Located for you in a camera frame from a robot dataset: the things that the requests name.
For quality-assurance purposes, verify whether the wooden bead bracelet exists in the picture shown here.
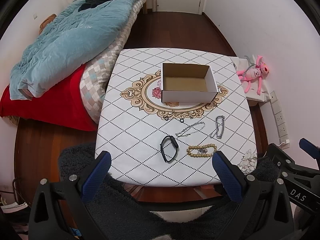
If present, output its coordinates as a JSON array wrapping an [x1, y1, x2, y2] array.
[[186, 143, 218, 159]]

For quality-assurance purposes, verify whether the black smart band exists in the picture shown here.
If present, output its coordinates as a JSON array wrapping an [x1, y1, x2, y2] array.
[[160, 135, 179, 164]]

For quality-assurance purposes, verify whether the dark fuzzy seat cover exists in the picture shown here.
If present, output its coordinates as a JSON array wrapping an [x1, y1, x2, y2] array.
[[57, 142, 278, 239]]

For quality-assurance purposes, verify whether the pink panther plush toy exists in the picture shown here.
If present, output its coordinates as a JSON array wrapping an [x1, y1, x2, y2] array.
[[236, 55, 270, 95]]

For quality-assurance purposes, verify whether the red blanket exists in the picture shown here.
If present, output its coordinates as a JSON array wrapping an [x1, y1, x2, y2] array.
[[1, 64, 98, 132]]

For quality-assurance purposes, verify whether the white patterned tablecloth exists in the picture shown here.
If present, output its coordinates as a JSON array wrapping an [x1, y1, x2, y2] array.
[[95, 48, 257, 187]]

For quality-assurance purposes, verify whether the checkered bed sheet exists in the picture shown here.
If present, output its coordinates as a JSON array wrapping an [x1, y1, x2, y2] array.
[[80, 0, 146, 124]]

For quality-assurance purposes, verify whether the white cardboard box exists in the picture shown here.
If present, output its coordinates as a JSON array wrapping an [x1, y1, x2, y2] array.
[[161, 63, 219, 103]]

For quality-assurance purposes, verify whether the light blue duvet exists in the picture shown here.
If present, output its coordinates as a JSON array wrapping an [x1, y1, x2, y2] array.
[[9, 0, 138, 100]]

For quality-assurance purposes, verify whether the brown plush toy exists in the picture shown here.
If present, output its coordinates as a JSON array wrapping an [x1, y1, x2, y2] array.
[[39, 14, 57, 35]]

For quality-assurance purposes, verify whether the white wall power strip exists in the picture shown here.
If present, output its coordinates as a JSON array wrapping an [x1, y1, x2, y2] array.
[[270, 91, 290, 150]]

